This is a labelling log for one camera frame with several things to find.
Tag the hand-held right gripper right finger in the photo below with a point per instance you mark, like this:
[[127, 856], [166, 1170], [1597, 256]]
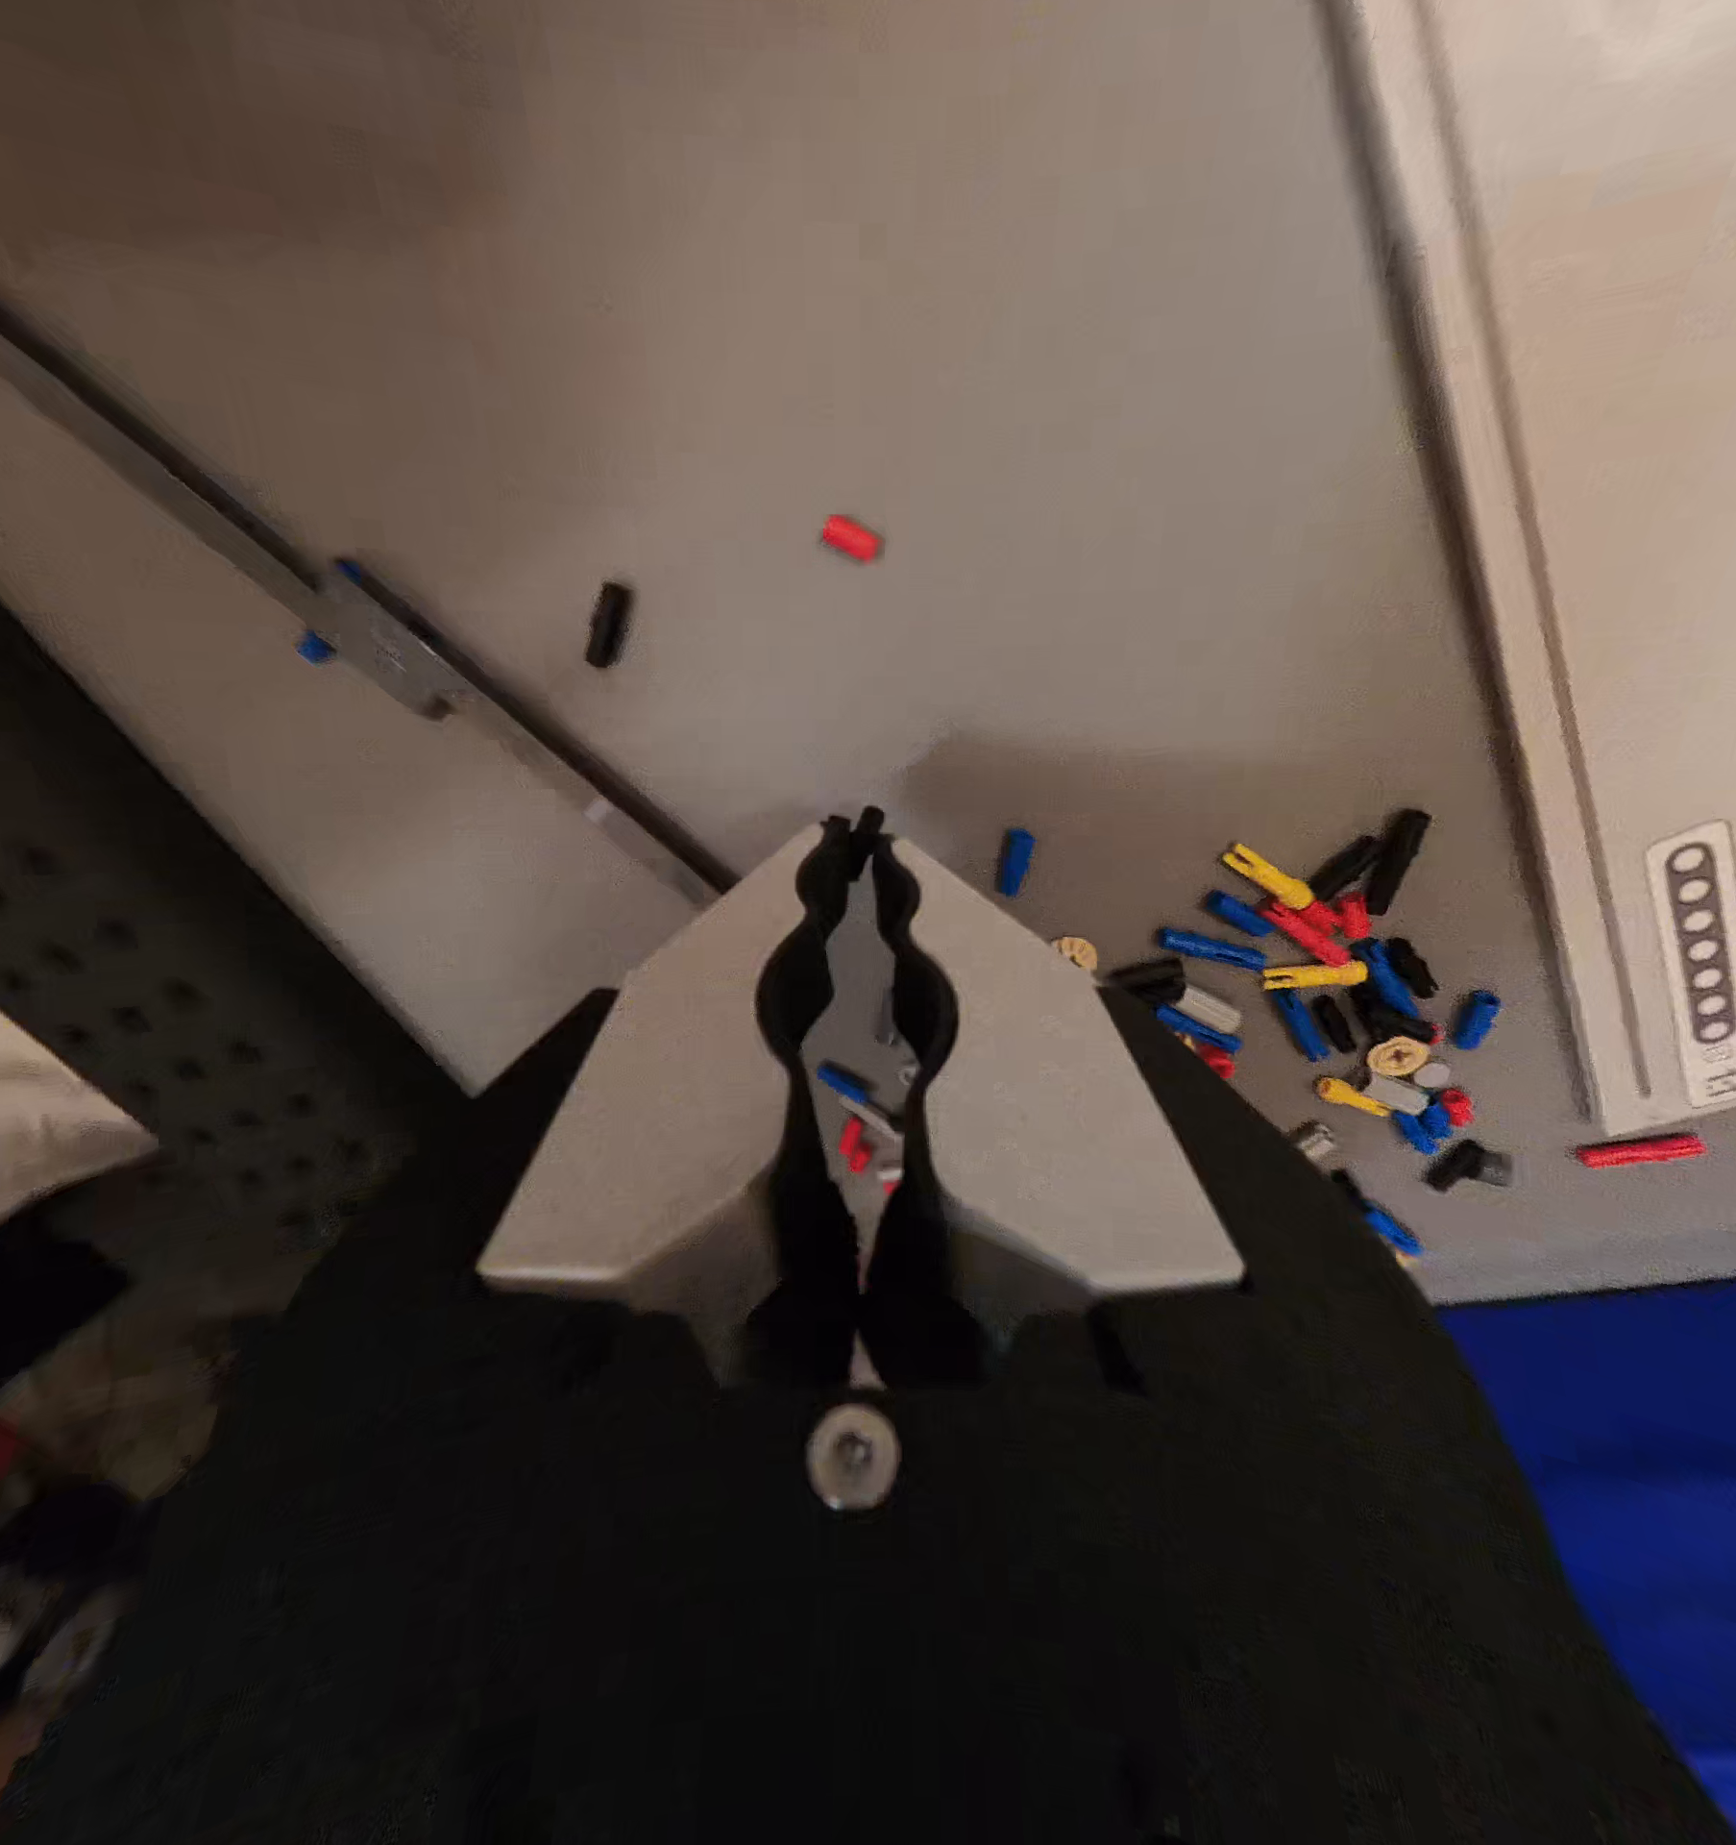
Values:
[[1085, 1139]]

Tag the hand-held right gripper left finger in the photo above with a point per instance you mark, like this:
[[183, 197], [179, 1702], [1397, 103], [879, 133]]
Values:
[[635, 1139]]

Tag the pile of colourful lego pins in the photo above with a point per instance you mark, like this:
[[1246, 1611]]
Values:
[[1477, 1017]]

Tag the black lego pin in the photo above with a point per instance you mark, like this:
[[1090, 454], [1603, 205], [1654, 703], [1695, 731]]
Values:
[[607, 622]]

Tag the long dark grey lego beam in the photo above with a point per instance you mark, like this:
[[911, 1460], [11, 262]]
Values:
[[377, 648]]

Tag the black perforated panel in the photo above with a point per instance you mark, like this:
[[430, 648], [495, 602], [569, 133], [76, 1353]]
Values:
[[162, 936]]

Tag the blue plastic bin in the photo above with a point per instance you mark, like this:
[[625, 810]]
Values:
[[1643, 1442]]

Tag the open instruction booklet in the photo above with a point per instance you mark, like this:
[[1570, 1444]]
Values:
[[1643, 430]]

